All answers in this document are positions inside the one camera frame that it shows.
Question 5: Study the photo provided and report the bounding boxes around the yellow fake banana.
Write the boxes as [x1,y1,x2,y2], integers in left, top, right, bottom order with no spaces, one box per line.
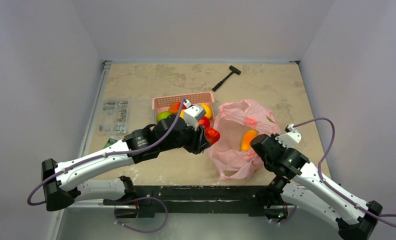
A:
[179,109,185,119]

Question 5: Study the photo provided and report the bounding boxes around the red orange fake mango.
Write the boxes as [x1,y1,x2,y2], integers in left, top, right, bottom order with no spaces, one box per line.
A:
[168,102,186,115]

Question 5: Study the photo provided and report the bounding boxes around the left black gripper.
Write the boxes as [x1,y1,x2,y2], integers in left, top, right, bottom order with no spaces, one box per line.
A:
[160,117,210,154]

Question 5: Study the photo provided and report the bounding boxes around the clear plastic screw organizer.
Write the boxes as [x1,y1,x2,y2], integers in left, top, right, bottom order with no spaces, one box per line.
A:
[98,97,131,135]

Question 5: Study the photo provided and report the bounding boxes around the green fake pear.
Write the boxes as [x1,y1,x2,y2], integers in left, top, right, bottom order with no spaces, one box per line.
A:
[156,110,172,123]

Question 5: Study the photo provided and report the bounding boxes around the yellow fake lemon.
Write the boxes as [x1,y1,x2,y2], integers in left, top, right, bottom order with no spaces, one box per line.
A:
[200,103,213,120]

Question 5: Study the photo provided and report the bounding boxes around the red fake apple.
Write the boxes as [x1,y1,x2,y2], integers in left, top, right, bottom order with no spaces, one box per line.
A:
[204,127,221,145]

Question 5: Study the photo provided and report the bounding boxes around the black hammer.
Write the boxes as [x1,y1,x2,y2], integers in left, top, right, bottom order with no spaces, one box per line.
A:
[211,65,242,92]

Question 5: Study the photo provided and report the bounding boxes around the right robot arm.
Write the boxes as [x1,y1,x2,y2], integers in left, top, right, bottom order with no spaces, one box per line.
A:
[250,130,383,240]

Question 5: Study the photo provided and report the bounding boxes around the orange yellow fake fruit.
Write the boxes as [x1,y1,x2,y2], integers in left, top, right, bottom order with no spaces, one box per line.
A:
[240,129,259,152]

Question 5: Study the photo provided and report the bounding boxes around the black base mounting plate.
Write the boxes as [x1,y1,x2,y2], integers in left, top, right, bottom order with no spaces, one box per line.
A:
[103,183,300,220]

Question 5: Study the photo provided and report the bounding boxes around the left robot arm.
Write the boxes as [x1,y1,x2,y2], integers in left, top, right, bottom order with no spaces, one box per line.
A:
[41,115,212,212]

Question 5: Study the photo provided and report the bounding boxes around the pink perforated plastic basket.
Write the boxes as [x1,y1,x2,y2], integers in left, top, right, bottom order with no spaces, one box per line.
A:
[151,91,216,127]

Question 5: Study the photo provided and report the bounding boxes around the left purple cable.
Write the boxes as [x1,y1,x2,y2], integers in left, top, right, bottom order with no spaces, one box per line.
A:
[27,96,188,233]

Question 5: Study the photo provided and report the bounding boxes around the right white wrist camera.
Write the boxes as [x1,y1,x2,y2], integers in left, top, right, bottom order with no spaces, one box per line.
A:
[275,124,302,148]

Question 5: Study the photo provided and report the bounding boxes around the aluminium frame rail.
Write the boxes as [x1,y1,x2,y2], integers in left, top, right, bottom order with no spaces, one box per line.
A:
[44,60,113,240]

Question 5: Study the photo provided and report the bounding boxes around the pink plastic bag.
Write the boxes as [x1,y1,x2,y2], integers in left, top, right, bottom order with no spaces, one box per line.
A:
[206,99,281,181]

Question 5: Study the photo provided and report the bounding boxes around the green labelled small box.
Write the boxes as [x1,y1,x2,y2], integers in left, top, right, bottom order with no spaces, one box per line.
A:
[103,136,119,149]

